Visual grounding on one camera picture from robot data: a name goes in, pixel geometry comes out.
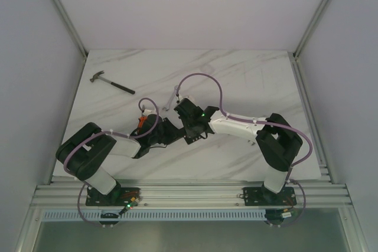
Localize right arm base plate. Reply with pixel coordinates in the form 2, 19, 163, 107
239, 186, 297, 207

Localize black fuse box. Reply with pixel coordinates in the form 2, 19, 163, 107
184, 135, 203, 145

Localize orange handled pliers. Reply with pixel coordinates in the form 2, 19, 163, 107
138, 114, 148, 129

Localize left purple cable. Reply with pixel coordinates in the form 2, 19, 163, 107
63, 97, 160, 229

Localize silver wrench centre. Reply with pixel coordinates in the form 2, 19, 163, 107
162, 85, 180, 112

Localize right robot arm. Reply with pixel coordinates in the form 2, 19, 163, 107
174, 98, 303, 204

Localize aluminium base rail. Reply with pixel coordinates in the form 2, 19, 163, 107
30, 178, 352, 221

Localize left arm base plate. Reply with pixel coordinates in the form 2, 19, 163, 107
86, 186, 140, 207

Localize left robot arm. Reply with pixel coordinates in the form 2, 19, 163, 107
56, 114, 186, 206

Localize black handled hammer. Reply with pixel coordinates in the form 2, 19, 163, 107
89, 71, 136, 95

